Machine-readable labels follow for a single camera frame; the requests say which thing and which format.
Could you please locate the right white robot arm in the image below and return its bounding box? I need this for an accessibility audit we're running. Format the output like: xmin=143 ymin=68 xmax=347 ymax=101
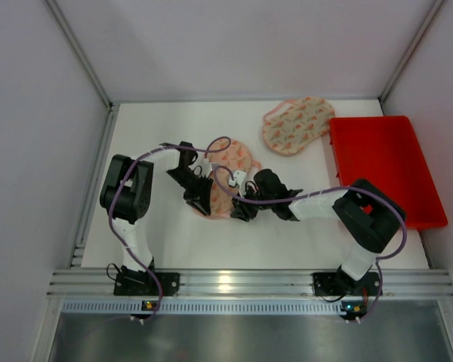
xmin=227 ymin=169 xmax=407 ymax=282

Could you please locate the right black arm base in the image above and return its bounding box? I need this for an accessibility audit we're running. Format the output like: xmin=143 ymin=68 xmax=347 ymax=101
xmin=313 ymin=268 xmax=381 ymax=297

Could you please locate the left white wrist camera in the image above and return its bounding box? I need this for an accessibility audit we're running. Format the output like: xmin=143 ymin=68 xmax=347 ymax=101
xmin=198 ymin=159 xmax=218 ymax=176

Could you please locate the slotted grey cable duct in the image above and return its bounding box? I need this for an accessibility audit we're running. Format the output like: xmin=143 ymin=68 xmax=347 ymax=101
xmin=62 ymin=299 xmax=362 ymax=316

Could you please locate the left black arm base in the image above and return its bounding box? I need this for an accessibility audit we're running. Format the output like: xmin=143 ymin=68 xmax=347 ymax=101
xmin=106 ymin=263 xmax=180 ymax=296

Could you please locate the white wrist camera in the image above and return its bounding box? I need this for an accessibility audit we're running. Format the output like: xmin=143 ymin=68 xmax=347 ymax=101
xmin=198 ymin=159 xmax=218 ymax=176
xmin=227 ymin=170 xmax=247 ymax=196

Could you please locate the floral mesh laundry bag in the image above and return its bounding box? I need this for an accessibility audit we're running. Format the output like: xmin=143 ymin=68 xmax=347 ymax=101
xmin=261 ymin=96 xmax=336 ymax=156

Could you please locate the aluminium mounting rail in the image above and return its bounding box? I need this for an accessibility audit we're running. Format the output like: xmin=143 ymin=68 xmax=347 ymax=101
xmin=47 ymin=268 xmax=453 ymax=300

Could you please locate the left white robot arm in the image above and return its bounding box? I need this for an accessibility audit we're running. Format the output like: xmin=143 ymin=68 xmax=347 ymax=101
xmin=100 ymin=142 xmax=213 ymax=275

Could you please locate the red plastic tray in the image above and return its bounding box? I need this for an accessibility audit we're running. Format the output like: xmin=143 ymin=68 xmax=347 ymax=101
xmin=330 ymin=115 xmax=448 ymax=232

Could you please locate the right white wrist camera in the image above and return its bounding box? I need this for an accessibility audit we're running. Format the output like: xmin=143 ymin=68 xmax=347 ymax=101
xmin=227 ymin=170 xmax=247 ymax=196

